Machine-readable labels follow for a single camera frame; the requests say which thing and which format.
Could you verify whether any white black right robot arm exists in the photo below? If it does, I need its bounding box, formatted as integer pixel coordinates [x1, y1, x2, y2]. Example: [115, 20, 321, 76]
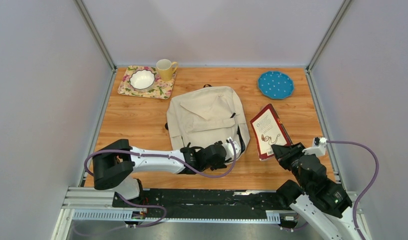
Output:
[271, 137, 379, 240]

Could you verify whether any white scalloped bowl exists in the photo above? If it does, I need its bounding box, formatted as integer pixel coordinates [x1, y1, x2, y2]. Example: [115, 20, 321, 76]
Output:
[129, 69, 155, 92]

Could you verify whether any blue polka dot plate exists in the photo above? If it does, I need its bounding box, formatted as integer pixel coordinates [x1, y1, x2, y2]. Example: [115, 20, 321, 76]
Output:
[257, 70, 295, 100]

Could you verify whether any cream canvas backpack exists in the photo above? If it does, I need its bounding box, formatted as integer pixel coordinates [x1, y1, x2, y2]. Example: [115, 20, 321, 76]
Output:
[166, 86, 250, 158]

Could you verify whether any red cover book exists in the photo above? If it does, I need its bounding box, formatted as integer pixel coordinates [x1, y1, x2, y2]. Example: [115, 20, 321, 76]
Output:
[250, 103, 293, 162]

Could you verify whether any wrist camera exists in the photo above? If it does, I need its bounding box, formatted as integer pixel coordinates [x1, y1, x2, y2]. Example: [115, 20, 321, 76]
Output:
[302, 137, 327, 157]
[223, 137, 241, 165]

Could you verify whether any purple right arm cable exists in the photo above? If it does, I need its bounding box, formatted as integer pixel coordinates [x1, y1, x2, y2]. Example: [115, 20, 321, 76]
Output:
[280, 140, 380, 240]

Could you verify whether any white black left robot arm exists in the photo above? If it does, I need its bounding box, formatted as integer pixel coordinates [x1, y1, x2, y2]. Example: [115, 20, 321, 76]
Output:
[84, 138, 241, 208]

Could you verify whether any yellow ceramic mug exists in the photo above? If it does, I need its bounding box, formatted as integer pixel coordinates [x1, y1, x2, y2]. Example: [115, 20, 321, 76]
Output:
[156, 59, 179, 82]

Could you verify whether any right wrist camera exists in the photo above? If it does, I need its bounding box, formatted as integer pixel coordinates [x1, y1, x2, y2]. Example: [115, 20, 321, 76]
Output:
[302, 137, 327, 157]

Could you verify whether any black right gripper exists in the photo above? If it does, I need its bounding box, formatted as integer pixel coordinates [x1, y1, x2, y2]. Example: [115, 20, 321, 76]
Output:
[270, 142, 309, 193]

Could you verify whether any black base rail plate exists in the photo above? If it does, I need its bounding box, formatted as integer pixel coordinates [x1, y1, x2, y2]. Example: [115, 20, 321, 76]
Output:
[131, 188, 292, 220]

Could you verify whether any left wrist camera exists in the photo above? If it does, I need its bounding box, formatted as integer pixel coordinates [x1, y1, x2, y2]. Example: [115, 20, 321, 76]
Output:
[223, 137, 241, 165]

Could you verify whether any floral square tray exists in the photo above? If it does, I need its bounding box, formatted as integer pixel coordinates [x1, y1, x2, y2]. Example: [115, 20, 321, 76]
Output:
[117, 65, 177, 99]

